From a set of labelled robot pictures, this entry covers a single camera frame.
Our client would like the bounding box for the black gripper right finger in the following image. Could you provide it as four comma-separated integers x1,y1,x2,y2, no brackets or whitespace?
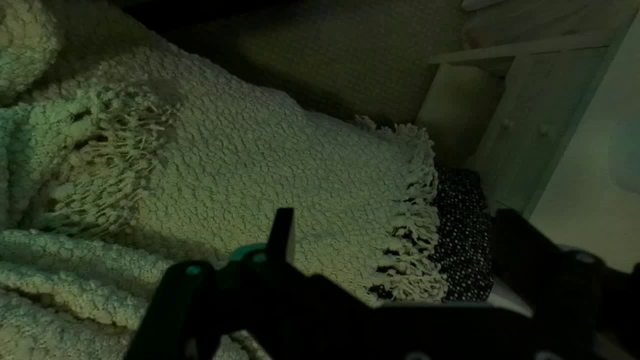
493,208,606,336

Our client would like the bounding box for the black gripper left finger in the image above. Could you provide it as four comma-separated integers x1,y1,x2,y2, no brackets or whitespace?
123,205,317,360

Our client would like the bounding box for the white fluffy fringed cloth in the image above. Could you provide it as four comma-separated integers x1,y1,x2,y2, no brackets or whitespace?
0,0,446,360

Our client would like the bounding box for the black pebble print duvet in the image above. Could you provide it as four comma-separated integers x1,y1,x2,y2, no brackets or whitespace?
429,166,499,304

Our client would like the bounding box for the wooden bunk bed frame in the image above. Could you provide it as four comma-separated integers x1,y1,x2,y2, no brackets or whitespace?
416,26,640,218

